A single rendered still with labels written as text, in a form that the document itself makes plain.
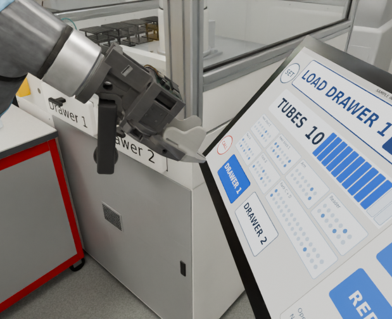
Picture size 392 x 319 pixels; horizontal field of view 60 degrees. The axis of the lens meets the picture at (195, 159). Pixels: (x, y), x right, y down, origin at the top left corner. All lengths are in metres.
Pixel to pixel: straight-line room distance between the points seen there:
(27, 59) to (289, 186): 0.36
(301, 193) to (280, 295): 0.13
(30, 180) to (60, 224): 0.27
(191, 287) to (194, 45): 0.76
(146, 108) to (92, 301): 1.33
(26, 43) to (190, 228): 0.68
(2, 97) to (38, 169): 0.90
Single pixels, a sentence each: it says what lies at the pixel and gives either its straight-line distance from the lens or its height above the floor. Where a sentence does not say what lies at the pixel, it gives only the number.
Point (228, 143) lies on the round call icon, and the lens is 0.63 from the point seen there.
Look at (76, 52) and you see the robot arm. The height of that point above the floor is 1.23.
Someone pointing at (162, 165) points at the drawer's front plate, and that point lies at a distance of 0.89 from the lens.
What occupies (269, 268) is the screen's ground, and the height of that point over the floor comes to 1.00.
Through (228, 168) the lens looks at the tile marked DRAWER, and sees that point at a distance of 0.59.
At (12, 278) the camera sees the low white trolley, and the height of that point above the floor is 0.21.
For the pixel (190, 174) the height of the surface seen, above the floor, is 0.85.
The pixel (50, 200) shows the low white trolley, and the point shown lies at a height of 0.48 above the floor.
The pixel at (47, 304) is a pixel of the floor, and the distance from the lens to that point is 1.74.
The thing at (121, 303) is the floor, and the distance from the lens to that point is 1.66.
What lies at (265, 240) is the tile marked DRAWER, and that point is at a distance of 0.46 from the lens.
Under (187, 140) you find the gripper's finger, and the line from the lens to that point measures 0.49.
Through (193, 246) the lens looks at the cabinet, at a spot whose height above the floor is 0.59.
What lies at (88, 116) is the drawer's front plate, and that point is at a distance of 1.11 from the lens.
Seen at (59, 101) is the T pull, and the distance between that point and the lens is 1.18.
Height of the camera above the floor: 1.33
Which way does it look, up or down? 32 degrees down
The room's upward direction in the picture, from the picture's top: straight up
